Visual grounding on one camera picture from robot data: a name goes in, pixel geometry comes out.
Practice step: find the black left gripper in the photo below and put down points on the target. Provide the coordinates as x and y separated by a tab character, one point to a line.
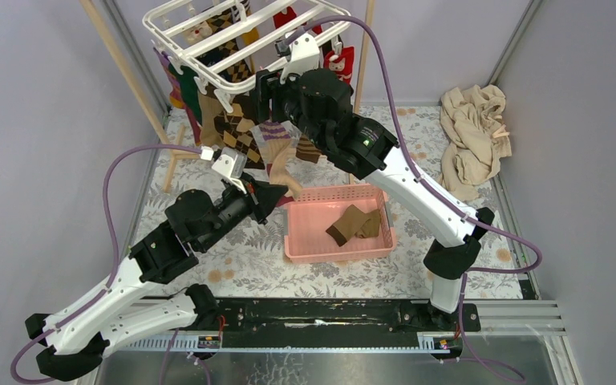
261	197

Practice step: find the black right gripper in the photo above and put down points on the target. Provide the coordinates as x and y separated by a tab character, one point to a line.
269	87

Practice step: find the beige purple striped sock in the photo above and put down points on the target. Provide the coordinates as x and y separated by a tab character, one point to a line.
276	145

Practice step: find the plain brown sock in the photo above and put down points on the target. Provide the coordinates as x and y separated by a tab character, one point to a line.
355	223

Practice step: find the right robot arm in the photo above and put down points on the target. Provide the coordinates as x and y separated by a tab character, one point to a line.
319	105

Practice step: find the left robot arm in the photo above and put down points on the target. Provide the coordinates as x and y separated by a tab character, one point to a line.
79	337

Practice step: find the dark argyle sock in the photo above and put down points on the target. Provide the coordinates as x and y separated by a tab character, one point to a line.
238	71

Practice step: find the brown striped sock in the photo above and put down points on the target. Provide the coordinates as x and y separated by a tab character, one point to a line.
305	150

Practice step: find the floral table mat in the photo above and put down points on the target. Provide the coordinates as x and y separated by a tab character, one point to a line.
251	261

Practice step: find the red bear sock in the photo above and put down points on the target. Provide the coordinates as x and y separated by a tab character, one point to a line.
341	64

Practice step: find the pink plastic basket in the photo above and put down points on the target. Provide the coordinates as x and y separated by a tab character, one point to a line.
308	218

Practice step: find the brown argyle sock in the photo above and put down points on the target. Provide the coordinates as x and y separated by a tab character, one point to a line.
236	130

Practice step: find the tan plain sock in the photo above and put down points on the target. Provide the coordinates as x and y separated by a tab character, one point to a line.
210	108

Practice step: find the red hanging sock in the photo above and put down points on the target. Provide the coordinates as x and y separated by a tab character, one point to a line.
284	16

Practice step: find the green sock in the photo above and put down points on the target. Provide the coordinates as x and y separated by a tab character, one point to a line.
189	93

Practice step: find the navy bear sock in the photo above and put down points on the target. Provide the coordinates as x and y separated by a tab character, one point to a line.
207	29

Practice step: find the purple orange striped sock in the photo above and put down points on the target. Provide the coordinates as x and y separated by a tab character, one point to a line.
175	96

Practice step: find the beige crumpled cloth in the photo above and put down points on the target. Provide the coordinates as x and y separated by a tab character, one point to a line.
473	121

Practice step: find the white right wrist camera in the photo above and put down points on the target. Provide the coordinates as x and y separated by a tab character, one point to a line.
302	55

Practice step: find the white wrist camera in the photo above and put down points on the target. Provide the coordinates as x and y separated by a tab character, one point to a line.
228	163
302	55

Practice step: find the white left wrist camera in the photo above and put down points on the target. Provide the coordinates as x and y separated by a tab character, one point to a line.
228	163

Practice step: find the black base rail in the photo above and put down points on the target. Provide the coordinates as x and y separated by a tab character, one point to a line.
333	323

